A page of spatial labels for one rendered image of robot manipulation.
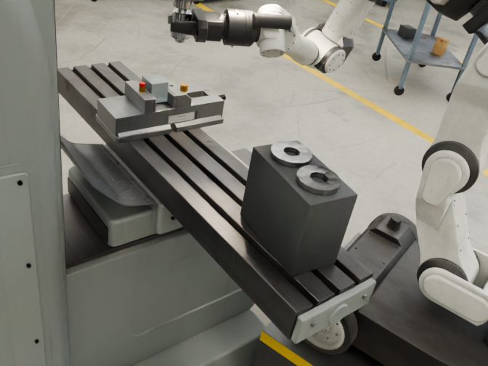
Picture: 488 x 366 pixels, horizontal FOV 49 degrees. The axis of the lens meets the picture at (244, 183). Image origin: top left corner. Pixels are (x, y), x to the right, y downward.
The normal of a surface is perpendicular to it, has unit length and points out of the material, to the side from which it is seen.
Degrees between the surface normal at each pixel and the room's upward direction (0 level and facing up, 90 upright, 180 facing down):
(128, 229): 90
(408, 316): 0
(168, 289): 90
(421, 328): 0
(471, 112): 90
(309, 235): 90
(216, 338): 0
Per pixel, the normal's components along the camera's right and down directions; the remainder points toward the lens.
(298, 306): 0.15, -0.82
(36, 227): 0.61, 0.50
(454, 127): -0.58, 0.38
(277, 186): -0.87, 0.16
